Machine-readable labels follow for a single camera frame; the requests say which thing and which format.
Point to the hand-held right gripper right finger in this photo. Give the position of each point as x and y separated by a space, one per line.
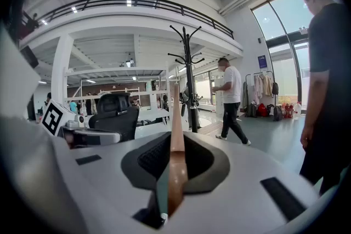
235 189

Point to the red fire extinguishers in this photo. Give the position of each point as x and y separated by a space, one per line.
288 111

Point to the black office chair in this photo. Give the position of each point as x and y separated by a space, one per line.
118 115

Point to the garment rail with clothes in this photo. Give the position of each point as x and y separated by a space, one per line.
263 85

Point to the black backpack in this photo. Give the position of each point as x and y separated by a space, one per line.
277 113

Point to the black coat stand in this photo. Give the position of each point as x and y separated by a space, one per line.
188 63

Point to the clear water bottle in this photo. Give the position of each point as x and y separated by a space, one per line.
297 111

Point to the white locker cabinet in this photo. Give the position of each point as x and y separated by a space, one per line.
218 107

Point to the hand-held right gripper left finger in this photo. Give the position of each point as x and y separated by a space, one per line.
104 181

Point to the red bag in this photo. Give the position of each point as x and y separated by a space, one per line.
262 110

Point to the blue wall poster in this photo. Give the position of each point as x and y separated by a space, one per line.
262 61

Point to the black umbrella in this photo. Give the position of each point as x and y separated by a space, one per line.
183 111

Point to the black balcony railing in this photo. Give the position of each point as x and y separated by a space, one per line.
153 2

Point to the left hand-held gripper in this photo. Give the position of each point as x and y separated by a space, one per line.
53 117

